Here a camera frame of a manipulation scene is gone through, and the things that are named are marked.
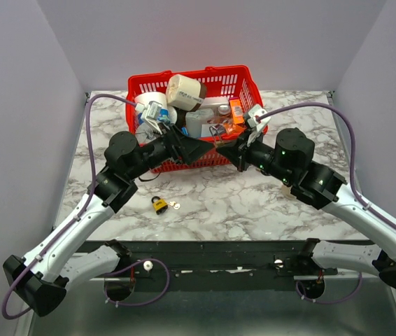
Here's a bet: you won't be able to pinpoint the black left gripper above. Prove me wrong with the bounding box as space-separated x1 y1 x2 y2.
127 122 214 181

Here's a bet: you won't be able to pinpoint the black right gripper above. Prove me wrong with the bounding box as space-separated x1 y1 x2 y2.
218 127 294 185

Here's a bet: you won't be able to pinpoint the small brass padlock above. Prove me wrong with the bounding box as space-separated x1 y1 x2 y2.
209 125 224 147

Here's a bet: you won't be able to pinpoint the small silver keys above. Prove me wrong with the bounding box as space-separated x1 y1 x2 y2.
168 201 181 210

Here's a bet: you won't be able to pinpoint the yellow padlock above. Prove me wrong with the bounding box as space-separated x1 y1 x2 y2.
151 196 169 215

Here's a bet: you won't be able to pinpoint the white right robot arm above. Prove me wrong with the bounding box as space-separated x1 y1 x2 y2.
216 128 396 289

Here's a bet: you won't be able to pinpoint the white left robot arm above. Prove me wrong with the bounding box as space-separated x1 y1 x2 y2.
3 127 213 317

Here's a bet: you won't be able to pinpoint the blue flat box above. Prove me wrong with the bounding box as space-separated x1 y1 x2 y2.
181 127 190 137

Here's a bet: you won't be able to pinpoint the orange snack packet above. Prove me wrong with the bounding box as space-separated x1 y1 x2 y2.
208 117 245 135

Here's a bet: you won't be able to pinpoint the white marbled container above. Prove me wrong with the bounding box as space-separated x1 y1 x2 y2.
185 108 215 138

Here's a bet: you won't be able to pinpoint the orange box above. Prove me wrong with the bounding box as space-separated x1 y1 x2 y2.
229 98 245 127

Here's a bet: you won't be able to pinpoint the white blue paper roll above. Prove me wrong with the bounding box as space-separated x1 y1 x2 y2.
134 91 178 124

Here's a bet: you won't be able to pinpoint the jar with metal lid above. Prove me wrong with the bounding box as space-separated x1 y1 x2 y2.
217 104 231 117

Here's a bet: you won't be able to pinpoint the grey wrapped roll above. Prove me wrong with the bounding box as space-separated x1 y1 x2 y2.
135 123 160 144

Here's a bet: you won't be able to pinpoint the beige paper roll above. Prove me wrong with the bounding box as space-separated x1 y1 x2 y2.
165 74 207 112

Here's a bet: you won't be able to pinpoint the cream soap pump bottle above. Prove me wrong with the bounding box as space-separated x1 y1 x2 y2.
281 185 291 197

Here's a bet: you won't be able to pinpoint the red plastic shopping basket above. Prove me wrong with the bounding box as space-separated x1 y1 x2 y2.
127 65 263 173

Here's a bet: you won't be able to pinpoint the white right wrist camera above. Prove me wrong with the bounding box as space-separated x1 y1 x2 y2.
243 104 271 147

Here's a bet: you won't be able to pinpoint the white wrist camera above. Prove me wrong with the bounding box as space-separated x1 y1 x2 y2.
135 101 162 134
243 104 271 147

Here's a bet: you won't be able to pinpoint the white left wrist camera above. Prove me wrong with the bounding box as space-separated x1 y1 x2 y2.
135 101 162 134

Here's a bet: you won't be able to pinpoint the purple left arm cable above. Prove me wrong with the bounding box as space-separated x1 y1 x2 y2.
1 93 138 320

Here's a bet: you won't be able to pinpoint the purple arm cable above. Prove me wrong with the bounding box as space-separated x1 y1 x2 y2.
1 93 138 320
259 102 396 246

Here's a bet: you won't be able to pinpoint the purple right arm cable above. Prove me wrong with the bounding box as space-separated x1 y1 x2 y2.
259 102 396 246

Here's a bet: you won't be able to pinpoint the black mounting base rail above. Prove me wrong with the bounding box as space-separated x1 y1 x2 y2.
68 239 339 293

